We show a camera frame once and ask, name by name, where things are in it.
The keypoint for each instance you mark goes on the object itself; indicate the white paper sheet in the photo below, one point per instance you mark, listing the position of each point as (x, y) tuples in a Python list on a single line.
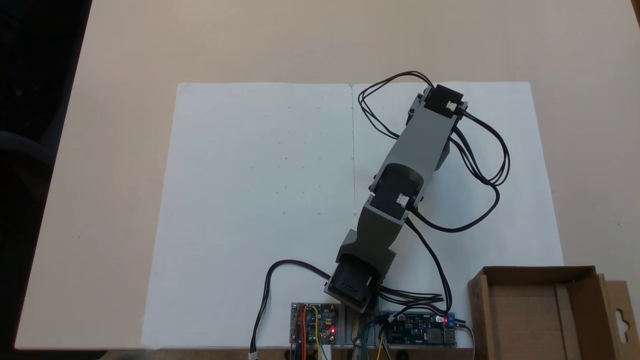
[(525, 250), (225, 225)]

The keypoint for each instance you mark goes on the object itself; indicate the blue circuit board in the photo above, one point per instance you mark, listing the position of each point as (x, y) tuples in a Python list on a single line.
[(420, 332)]

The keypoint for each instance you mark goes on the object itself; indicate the brown cardboard box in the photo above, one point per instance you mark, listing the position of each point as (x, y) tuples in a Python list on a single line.
[(530, 315)]

